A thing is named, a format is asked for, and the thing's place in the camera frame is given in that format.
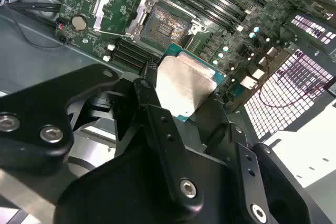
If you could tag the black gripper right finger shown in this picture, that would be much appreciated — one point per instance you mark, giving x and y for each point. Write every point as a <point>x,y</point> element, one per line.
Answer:
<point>246,161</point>

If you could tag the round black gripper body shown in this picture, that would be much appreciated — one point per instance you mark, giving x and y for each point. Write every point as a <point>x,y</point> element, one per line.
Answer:
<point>118,187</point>

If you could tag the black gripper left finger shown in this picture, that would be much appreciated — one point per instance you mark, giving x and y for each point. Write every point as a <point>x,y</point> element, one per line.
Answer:
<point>39,119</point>

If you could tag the silver-topped CPU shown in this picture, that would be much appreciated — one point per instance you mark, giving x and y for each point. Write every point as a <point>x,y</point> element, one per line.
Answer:
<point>183,85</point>

